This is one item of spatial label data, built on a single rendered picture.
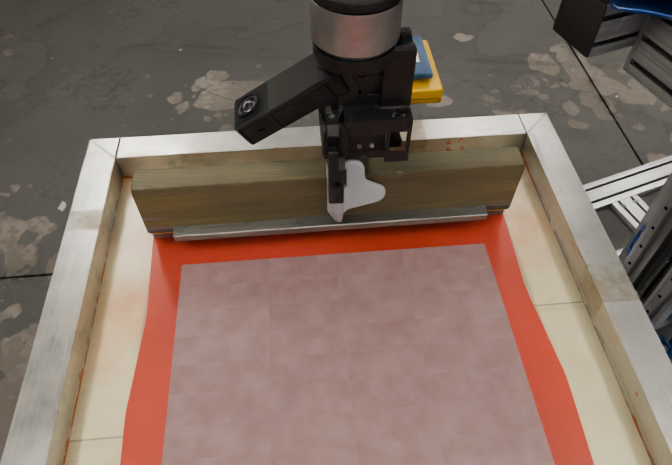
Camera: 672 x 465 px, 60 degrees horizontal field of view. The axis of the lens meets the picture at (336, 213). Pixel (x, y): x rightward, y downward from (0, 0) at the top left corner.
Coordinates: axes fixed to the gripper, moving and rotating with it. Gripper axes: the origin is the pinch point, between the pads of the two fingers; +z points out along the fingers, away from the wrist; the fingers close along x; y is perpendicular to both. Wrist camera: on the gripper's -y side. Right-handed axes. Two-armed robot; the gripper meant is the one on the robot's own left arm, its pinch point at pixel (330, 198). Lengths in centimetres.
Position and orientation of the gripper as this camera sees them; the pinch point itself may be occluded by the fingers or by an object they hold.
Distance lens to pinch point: 63.8
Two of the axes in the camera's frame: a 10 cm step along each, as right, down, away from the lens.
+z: 0.0, 6.5, 7.6
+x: -0.9, -7.6, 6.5
